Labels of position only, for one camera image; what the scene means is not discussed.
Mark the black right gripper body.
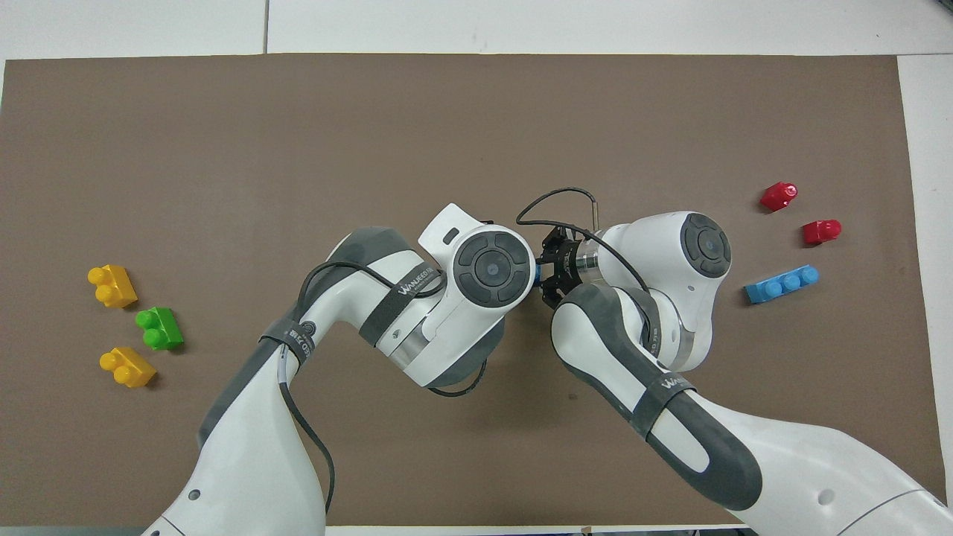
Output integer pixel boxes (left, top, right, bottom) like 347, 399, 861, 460
552, 234, 589, 295

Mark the red one-stud toy block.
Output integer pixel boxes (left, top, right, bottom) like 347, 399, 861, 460
759, 182, 799, 213
802, 219, 843, 246

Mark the brown table mat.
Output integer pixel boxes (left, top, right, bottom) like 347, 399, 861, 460
0, 54, 950, 528

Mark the green two-stud toy block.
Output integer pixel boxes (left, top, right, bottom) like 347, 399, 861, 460
136, 306, 185, 351

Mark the yellow two-stud toy block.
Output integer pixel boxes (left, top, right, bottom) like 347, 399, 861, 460
99, 346, 158, 389
87, 264, 138, 309

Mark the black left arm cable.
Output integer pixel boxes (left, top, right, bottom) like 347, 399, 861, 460
277, 262, 488, 516

